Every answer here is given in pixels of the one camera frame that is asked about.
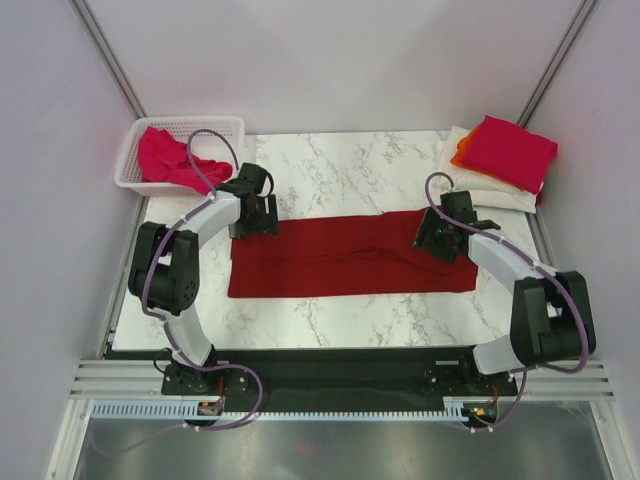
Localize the dark red t shirt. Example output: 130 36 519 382
228 210 478 299

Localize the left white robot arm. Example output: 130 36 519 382
128 163 279 395

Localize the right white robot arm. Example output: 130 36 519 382
413 191 597 394

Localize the folded cream t shirt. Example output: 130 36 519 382
435 126 537 213

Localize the white plastic basket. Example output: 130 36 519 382
114 116 245 197

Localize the folded orange t shirt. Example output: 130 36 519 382
450 125 495 178

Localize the folded pink t shirt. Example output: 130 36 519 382
464 116 559 195

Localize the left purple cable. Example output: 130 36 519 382
92 128 265 456

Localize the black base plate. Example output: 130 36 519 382
102 344 524 414

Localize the white slotted cable duct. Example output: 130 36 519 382
91 398 496 422

